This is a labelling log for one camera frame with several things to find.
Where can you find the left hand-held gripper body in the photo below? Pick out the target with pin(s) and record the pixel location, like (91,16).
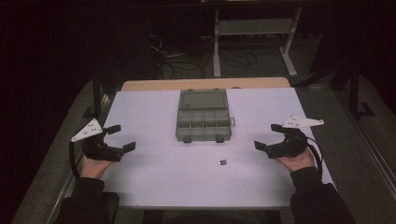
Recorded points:
(95,148)

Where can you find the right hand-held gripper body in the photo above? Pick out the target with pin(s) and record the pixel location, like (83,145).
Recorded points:
(289,146)

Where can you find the small dark metal part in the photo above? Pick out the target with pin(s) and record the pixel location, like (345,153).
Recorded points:
(222,162)

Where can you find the grey-green plastic compartment box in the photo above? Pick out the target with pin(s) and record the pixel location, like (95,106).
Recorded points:
(203,119)

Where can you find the person's right hand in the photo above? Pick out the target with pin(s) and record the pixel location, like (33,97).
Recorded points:
(297,162)

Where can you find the person's left hand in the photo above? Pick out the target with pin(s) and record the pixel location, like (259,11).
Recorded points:
(93,168)

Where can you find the black metal stand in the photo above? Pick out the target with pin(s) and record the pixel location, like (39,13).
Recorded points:
(96,93)
(355,93)

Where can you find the black chair armrest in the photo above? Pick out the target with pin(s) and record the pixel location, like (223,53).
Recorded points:
(111,207)

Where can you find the white metal stand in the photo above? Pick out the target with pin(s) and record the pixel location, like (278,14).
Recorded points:
(253,28)

